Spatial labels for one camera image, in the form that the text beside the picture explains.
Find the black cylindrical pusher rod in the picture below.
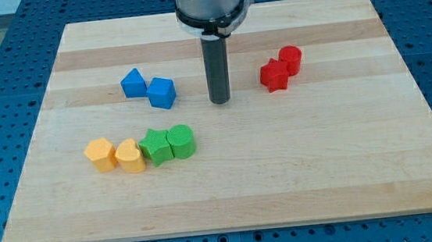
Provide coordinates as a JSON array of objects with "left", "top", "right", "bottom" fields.
[{"left": 201, "top": 38, "right": 230, "bottom": 105}]

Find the blue cube block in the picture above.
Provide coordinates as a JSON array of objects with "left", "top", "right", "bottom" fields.
[{"left": 147, "top": 77, "right": 176, "bottom": 109}]

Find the blue triangle block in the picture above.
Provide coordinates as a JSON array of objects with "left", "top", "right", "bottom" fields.
[{"left": 120, "top": 68, "right": 148, "bottom": 98}]

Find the red star block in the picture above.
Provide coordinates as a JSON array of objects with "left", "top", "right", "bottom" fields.
[{"left": 259, "top": 58, "right": 289, "bottom": 93}]

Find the red cylinder block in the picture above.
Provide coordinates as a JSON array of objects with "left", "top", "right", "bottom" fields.
[{"left": 278, "top": 45, "right": 302, "bottom": 76}]

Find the green cylinder block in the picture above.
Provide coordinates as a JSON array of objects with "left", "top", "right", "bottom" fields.
[{"left": 166, "top": 124, "right": 196, "bottom": 159}]

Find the green star block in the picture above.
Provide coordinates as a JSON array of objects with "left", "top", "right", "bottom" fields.
[{"left": 139, "top": 128, "right": 174, "bottom": 167}]

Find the wooden board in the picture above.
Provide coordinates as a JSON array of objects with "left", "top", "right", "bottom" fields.
[{"left": 2, "top": 0, "right": 432, "bottom": 242}]

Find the yellow heart block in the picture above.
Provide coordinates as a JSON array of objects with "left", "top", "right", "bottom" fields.
[{"left": 115, "top": 138, "right": 146, "bottom": 173}]

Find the yellow hexagon block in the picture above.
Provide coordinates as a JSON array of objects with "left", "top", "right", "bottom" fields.
[{"left": 83, "top": 137, "right": 118, "bottom": 173}]

